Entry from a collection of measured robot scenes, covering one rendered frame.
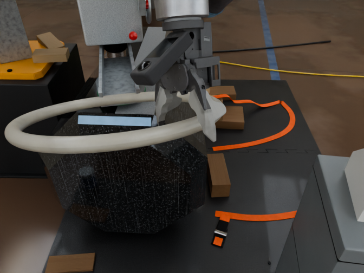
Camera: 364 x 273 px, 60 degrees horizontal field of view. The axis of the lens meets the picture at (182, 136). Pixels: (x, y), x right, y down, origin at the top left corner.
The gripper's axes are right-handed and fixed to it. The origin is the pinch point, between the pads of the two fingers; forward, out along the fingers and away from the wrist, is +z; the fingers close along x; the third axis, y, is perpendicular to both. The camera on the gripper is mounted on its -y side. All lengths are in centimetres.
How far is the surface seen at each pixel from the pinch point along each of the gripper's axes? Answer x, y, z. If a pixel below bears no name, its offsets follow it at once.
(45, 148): 10.8, -20.9, -1.3
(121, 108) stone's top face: 81, 33, 10
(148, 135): -0.2, -7.4, -2.0
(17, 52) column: 172, 18, -18
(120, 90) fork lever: 49, 16, -3
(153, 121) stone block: 68, 40, 15
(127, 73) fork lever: 57, 24, -7
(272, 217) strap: 57, 114, 91
